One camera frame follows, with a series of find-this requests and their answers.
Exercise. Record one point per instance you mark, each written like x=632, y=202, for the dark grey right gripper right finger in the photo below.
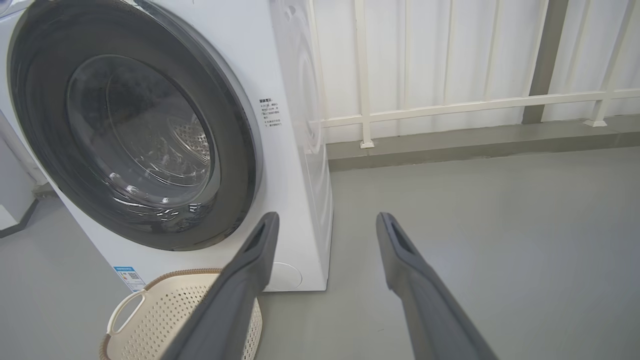
x=430, y=315

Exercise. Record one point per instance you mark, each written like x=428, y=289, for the cream perforated laundry basket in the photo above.
x=165, y=320

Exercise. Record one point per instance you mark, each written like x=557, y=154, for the round black glass washer door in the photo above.
x=50, y=115

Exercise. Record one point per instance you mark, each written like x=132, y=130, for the blue energy label sticker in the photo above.
x=130, y=278

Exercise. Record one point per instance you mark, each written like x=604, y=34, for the round white filter cover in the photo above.
x=287, y=276

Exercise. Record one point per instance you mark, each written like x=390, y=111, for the white front-load washing machine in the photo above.
x=280, y=200

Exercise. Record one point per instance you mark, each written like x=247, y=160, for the small black text sticker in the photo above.
x=270, y=113

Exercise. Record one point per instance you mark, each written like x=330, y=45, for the white metal railing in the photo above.
x=450, y=107

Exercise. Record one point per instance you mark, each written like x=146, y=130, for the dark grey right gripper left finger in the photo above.
x=235, y=305

